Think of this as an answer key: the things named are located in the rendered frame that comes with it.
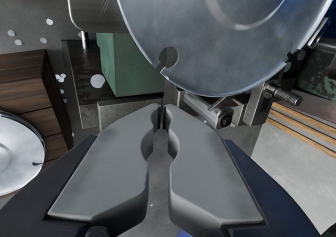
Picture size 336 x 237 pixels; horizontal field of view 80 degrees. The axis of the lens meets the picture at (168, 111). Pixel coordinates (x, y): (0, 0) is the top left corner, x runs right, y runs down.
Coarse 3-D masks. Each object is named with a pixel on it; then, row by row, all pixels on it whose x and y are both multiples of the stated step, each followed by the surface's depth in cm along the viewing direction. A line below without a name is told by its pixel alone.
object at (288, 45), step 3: (288, 39) 27; (285, 42) 27; (288, 42) 27; (291, 42) 28; (285, 45) 27; (288, 45) 28; (291, 45) 28; (282, 48) 27; (285, 48) 28; (288, 48) 28; (291, 48) 28; (282, 51) 28; (285, 51) 28; (288, 51) 28; (282, 54) 28; (285, 54) 28
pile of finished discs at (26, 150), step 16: (0, 112) 54; (0, 128) 54; (16, 128) 56; (32, 128) 58; (0, 144) 56; (16, 144) 58; (32, 144) 60; (0, 160) 57; (16, 160) 60; (32, 160) 62; (0, 176) 60; (16, 176) 62; (32, 176) 64; (0, 192) 62
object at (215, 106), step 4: (224, 96) 26; (220, 100) 26; (224, 100) 26; (228, 100) 27; (232, 100) 27; (212, 104) 26; (216, 104) 26; (220, 104) 26; (224, 104) 27; (228, 104) 27; (232, 104) 27; (236, 104) 28; (208, 108) 26; (212, 108) 26; (216, 108) 26
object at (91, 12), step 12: (72, 0) 15; (84, 0) 16; (96, 0) 16; (108, 0) 16; (72, 12) 16; (84, 12) 16; (96, 12) 16; (108, 12) 17; (120, 12) 17; (84, 24) 16; (96, 24) 17; (108, 24) 17; (120, 24) 17
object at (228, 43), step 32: (128, 0) 17; (160, 0) 18; (192, 0) 19; (224, 0) 20; (256, 0) 21; (288, 0) 24; (320, 0) 26; (160, 32) 19; (192, 32) 20; (224, 32) 22; (256, 32) 24; (288, 32) 26; (192, 64) 22; (224, 64) 24; (256, 64) 27
